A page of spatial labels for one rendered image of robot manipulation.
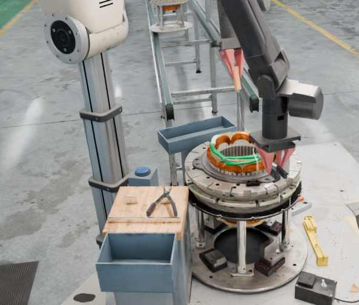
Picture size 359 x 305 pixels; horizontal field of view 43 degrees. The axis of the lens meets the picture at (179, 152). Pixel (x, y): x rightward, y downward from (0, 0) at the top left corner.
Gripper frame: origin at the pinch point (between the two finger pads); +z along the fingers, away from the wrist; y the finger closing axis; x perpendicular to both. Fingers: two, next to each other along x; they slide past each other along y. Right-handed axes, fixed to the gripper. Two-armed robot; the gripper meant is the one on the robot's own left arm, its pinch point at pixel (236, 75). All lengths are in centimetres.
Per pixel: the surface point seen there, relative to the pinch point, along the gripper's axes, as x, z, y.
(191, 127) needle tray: 42.3, 15.2, -5.3
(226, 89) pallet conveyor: 170, 4, 45
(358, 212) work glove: 22, 49, 43
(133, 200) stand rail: 1.0, 28.1, -30.5
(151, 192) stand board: 5.0, 27.8, -25.5
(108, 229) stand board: -7, 33, -38
